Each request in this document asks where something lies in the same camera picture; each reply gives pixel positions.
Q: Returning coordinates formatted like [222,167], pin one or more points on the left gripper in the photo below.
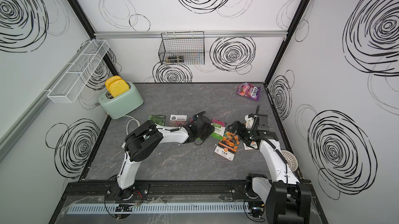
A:
[211,129]

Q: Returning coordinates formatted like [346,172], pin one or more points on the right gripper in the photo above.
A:
[241,132]

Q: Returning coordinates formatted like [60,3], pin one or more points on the small marigold seed packet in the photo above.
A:
[252,146]

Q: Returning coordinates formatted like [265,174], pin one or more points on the impatiens pink flower packet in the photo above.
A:
[219,130]

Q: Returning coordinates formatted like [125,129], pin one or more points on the mixed flowers seed packet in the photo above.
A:
[176,120]

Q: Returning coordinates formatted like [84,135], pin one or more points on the large marigold seed packet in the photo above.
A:
[228,146]

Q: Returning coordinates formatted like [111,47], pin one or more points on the green vegetable seed packet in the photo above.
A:
[158,119]

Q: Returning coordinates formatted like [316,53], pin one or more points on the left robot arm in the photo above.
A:
[141,142]

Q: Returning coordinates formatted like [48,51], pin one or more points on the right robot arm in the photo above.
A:
[286,200]

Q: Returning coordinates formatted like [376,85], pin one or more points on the purple candy bag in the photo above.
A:
[249,91]

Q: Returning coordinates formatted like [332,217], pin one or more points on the white perforated strainer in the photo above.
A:
[291,160]

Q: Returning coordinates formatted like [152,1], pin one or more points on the dark object in basket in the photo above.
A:
[174,59]

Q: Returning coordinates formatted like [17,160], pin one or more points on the mint green toaster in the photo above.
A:
[117,107]

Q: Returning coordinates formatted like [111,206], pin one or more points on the yellow toast slice front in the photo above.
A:
[118,87]

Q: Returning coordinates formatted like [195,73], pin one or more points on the yellow toast slice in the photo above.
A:
[112,79]
[118,87]

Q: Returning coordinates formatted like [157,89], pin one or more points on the yellow toast slice back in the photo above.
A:
[112,79]

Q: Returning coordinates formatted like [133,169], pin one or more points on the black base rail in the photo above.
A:
[151,189]

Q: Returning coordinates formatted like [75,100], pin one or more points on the white slotted cable duct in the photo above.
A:
[157,208]

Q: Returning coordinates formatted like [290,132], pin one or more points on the black wire wall basket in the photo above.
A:
[193,50]

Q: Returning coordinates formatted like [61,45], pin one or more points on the aluminium wall rail back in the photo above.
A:
[190,34]

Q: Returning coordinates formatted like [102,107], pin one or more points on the aluminium wall rail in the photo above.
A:
[23,123]
[190,34]

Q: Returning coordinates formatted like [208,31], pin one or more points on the white wire shelf basket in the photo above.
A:
[78,71]

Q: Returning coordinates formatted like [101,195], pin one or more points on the aluminium wall rail left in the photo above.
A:
[23,123]

